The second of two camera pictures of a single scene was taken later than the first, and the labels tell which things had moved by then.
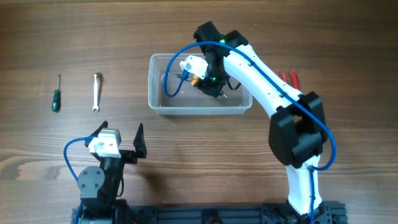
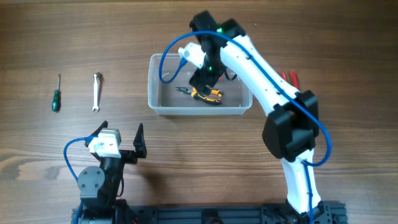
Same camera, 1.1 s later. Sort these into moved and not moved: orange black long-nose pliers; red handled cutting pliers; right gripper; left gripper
Moved: orange black long-nose pliers
Not moved: red handled cutting pliers; left gripper; right gripper
